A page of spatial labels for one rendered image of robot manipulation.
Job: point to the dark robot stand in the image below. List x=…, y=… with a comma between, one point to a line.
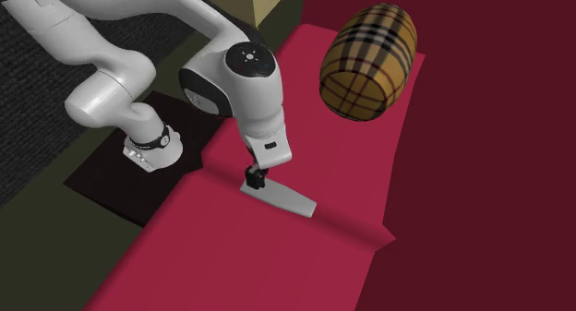
x=112, y=184

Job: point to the tan box furniture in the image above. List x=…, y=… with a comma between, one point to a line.
x=252, y=2

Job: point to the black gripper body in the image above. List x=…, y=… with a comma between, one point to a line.
x=256, y=177

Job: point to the tan plaid cylinder pillow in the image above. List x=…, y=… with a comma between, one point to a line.
x=364, y=67

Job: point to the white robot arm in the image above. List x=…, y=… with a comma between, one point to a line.
x=108, y=94

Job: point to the red sofa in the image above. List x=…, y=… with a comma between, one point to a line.
x=279, y=260

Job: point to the grey flat remote control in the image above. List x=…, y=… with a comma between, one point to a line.
x=288, y=200

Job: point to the dark grey rug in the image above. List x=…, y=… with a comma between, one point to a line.
x=31, y=103

